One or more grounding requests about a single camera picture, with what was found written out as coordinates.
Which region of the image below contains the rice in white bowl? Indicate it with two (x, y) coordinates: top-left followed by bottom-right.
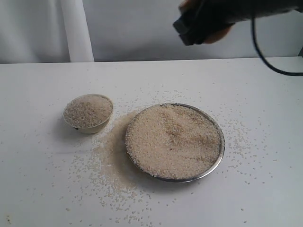
(63, 94), (113, 128)

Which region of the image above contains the round steel tray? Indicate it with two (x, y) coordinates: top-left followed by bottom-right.
(125, 103), (225, 183)

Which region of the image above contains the spilled rice on table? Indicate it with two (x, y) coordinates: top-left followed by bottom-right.
(0, 80), (303, 227)

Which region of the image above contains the rice in steel tray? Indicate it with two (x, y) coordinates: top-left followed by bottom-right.
(125, 104), (224, 180)

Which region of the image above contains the white backdrop curtain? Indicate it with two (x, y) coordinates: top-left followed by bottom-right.
(0, 0), (303, 64)

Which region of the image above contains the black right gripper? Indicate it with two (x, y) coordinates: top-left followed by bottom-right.
(173, 0), (303, 45)

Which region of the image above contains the brown wooden cup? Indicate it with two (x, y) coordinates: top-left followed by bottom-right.
(178, 0), (232, 44)

